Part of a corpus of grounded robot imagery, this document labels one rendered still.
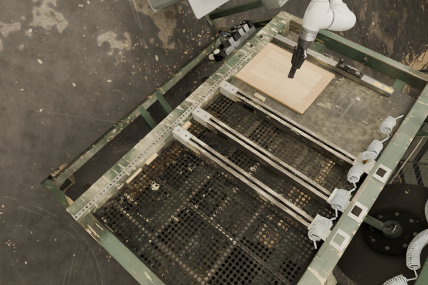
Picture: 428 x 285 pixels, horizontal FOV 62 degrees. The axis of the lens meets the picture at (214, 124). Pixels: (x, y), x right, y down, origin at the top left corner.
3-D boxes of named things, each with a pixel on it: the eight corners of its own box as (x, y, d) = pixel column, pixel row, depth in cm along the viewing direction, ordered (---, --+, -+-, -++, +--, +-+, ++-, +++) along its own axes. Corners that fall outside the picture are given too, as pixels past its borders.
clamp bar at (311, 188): (200, 111, 243) (197, 88, 223) (362, 215, 196) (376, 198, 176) (190, 120, 239) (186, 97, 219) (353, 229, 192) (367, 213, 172)
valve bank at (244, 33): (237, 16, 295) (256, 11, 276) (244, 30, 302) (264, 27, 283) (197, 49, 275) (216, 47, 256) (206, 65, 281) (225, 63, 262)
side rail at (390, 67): (292, 26, 297) (294, 15, 288) (424, 86, 253) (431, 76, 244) (288, 30, 294) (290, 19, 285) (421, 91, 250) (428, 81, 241)
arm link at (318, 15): (306, 30, 178) (328, 34, 182) (318, 0, 169) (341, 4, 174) (297, 22, 186) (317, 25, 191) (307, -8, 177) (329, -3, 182)
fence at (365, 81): (276, 37, 281) (276, 33, 278) (392, 93, 244) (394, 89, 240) (272, 41, 279) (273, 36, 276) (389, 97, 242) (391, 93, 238)
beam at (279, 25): (280, 20, 301) (282, 9, 293) (292, 26, 297) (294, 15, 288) (72, 216, 210) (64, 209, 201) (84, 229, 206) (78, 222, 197)
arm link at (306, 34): (306, 30, 179) (301, 41, 182) (321, 32, 182) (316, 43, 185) (299, 23, 186) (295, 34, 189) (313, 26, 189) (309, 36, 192)
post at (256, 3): (211, 11, 349) (266, -5, 289) (214, 17, 351) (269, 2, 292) (207, 14, 346) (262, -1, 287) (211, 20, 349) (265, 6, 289)
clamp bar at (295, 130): (227, 85, 255) (226, 62, 235) (385, 178, 208) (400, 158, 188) (218, 94, 251) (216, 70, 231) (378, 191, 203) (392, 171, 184)
